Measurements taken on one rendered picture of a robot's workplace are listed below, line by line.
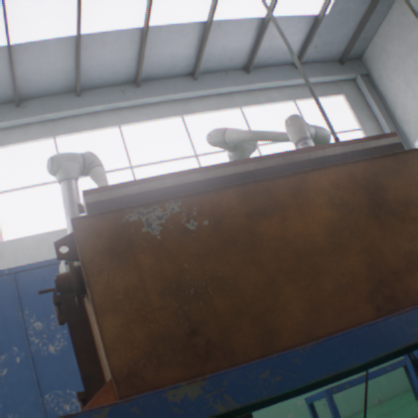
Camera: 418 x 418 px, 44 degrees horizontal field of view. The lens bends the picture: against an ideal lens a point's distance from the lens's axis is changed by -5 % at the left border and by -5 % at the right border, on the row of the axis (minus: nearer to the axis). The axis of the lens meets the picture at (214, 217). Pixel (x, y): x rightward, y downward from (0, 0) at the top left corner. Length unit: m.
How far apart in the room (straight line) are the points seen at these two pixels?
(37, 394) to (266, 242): 9.30
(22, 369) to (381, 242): 9.52
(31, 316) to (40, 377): 1.26
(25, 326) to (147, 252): 9.51
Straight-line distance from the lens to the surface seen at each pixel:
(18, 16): 11.48
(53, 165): 3.06
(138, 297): 1.61
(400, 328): 1.59
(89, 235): 1.68
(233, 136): 2.91
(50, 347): 10.94
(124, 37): 12.48
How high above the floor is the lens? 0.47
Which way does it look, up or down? 22 degrees up
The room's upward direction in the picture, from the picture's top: 20 degrees counter-clockwise
